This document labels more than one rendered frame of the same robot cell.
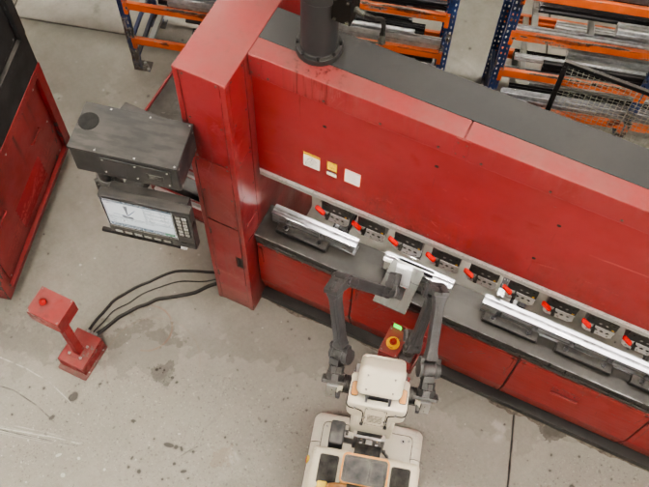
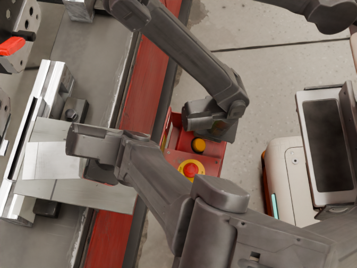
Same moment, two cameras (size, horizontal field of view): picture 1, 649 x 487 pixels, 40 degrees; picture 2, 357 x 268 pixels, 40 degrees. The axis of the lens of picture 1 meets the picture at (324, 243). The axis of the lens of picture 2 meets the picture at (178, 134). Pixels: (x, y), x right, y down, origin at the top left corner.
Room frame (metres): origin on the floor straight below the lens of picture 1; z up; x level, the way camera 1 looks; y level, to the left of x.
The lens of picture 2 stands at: (1.71, -0.03, 1.99)
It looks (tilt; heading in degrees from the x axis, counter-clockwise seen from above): 69 degrees down; 268
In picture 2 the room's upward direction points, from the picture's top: 10 degrees counter-clockwise
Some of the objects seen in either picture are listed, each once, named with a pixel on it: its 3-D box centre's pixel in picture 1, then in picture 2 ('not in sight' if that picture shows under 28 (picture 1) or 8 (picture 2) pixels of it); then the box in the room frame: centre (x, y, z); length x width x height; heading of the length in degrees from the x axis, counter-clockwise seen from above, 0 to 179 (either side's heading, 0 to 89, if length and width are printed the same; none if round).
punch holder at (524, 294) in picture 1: (523, 286); not in sight; (1.82, -0.98, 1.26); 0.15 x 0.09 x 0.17; 67
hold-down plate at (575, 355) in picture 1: (583, 358); not in sight; (1.60, -1.36, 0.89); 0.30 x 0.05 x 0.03; 67
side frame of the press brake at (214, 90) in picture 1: (258, 153); not in sight; (2.59, 0.38, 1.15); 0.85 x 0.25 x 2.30; 157
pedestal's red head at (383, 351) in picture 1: (401, 347); (192, 158); (1.67, -0.43, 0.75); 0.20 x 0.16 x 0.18; 65
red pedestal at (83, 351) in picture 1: (67, 331); not in sight; (1.79, 1.45, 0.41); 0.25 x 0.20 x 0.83; 157
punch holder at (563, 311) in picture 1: (562, 302); not in sight; (1.74, -1.17, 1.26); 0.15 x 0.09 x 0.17; 67
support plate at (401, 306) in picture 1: (398, 286); (83, 164); (1.91, -0.40, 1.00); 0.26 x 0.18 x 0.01; 157
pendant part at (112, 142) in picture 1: (144, 185); not in sight; (2.14, 0.87, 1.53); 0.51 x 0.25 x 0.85; 79
